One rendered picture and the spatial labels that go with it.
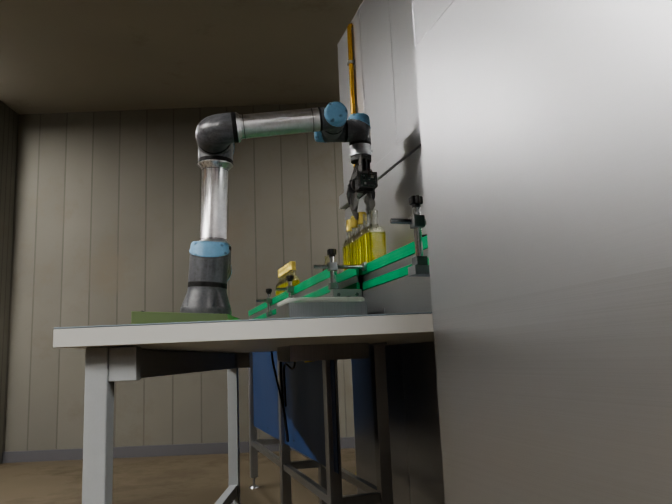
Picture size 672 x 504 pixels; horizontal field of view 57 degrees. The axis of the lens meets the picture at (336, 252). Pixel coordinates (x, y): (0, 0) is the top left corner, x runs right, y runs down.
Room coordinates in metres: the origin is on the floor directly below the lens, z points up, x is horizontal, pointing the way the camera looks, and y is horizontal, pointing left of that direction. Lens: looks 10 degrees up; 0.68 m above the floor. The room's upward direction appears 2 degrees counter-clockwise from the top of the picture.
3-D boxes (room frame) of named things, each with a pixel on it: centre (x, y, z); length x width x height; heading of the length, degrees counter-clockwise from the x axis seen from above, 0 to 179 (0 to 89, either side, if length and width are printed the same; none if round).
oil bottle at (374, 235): (1.97, -0.13, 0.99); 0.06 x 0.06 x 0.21; 19
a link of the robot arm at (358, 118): (2.06, -0.10, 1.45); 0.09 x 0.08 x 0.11; 97
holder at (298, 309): (1.78, 0.02, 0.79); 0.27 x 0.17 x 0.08; 107
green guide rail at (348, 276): (2.80, 0.19, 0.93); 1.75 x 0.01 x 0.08; 17
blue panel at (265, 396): (2.77, 0.17, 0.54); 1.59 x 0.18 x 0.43; 17
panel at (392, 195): (1.86, -0.30, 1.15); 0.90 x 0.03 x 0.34; 17
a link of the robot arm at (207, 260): (1.88, 0.39, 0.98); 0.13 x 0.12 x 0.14; 7
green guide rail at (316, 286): (2.78, 0.26, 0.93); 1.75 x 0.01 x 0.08; 17
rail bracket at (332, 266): (1.91, -0.01, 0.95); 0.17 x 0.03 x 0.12; 107
